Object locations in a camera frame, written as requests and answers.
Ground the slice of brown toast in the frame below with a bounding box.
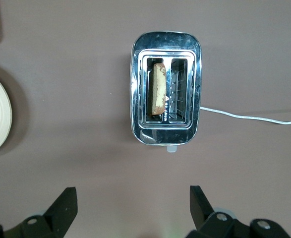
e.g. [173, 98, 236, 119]
[149, 62, 168, 117]

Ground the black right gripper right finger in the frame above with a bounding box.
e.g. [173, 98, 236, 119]
[186, 185, 291, 238]

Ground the white toaster power cable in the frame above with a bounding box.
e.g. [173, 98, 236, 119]
[199, 106, 291, 124]

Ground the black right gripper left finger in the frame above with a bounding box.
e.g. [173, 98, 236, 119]
[0, 187, 78, 238]

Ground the chrome two-slot toaster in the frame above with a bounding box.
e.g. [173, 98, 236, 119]
[129, 31, 202, 153]

